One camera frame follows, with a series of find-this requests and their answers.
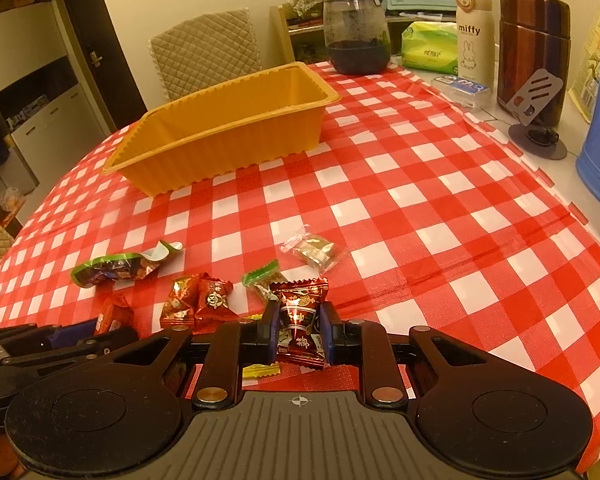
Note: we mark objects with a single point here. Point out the grey phone stand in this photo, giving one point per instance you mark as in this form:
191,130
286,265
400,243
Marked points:
537,95

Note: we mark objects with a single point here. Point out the white cabinet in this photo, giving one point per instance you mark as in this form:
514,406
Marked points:
45,120

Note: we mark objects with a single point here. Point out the dark glass jar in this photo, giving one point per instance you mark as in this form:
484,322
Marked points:
356,35

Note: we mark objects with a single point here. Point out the white thermos bottle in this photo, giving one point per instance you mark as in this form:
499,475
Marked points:
474,35

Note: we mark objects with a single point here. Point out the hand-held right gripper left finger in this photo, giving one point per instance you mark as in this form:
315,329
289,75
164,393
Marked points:
272,332

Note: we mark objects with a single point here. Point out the yellow candy wrapper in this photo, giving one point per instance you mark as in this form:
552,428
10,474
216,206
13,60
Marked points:
260,371

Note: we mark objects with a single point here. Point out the orange red snack packet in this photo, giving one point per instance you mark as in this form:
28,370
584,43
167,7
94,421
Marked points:
115,312

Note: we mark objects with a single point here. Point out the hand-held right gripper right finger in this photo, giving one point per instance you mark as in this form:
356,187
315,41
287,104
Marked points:
327,335

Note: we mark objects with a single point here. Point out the red white checkered tablecloth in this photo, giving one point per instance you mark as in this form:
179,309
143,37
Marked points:
405,210

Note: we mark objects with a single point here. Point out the dark red candy packet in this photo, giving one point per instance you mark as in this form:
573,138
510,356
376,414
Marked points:
300,310

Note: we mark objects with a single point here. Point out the striped wooden container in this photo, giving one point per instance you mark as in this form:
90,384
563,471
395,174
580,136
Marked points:
532,35

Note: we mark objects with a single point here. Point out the small green candy packet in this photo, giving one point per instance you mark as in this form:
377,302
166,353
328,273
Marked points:
262,280

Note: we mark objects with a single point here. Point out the red foil candy packet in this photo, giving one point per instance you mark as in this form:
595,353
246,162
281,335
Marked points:
216,302
180,305

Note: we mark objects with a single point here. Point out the orange plastic tray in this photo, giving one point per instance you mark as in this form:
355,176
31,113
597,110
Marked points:
230,125

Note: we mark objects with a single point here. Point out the clear candy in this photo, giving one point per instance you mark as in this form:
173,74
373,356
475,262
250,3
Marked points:
315,252

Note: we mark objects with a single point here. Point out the green snack packet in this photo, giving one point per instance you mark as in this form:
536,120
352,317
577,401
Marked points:
110,267

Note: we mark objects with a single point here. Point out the dark door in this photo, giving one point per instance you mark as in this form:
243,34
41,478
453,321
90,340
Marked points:
110,35

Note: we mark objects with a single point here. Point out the green tissue pack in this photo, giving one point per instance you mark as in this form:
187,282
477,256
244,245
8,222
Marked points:
427,50

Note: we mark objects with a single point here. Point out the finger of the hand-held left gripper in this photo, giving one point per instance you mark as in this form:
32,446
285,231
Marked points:
105,344
70,335

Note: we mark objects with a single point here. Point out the blue white box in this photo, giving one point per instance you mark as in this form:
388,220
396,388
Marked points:
462,90

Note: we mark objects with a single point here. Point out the yellow printed bag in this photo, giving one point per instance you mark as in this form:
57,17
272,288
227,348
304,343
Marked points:
587,75

